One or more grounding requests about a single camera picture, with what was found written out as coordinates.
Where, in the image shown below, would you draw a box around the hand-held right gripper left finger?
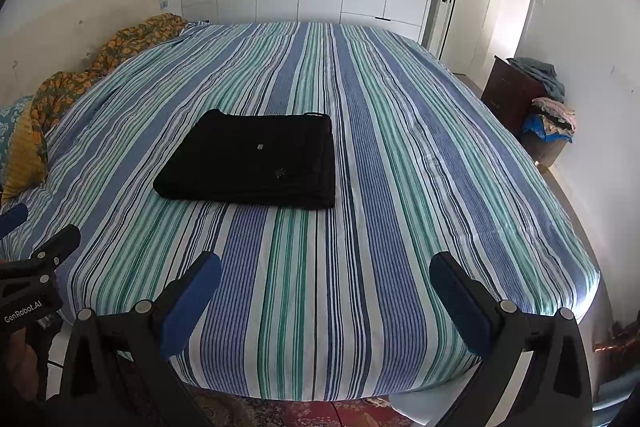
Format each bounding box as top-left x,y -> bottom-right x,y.
47,251 -> 222,427

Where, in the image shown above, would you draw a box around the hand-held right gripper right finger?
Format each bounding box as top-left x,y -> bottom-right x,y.
429,251 -> 593,427

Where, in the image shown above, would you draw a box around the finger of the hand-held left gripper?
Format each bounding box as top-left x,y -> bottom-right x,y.
30,224 -> 82,269
0,203 -> 29,240

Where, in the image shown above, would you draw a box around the black pants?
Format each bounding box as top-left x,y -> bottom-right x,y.
153,109 -> 337,210

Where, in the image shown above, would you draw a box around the teal patterned pillow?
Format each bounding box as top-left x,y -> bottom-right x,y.
0,96 -> 36,188

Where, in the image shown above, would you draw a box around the striped bed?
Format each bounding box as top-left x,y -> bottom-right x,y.
0,21 -> 601,404

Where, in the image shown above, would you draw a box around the orange patterned blanket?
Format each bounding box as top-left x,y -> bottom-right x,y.
0,13 -> 190,208

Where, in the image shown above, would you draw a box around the red patterned rug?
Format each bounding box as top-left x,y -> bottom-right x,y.
120,384 -> 416,427

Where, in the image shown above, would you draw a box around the brown laundry basket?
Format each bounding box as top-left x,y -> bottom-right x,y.
520,132 -> 566,168

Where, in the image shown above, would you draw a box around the pile of mixed clothes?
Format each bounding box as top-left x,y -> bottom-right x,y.
522,96 -> 577,142

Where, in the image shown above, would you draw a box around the dark wooden dresser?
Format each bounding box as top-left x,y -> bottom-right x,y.
481,55 -> 543,138

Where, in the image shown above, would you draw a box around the grey-blue cloth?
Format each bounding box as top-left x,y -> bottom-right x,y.
507,57 -> 566,102

